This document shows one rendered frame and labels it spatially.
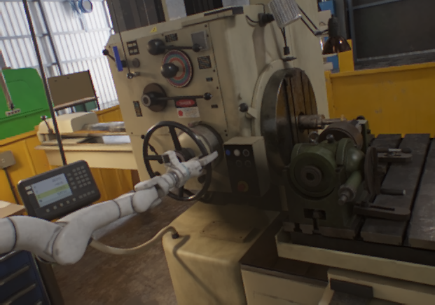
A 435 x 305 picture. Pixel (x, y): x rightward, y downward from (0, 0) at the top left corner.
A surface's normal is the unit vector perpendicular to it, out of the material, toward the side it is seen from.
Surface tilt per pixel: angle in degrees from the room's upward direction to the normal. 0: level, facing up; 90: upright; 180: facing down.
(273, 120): 73
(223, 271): 90
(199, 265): 90
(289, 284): 90
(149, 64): 90
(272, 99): 51
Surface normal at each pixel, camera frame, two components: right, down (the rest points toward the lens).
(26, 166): 0.84, 0.00
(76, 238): 0.84, -0.26
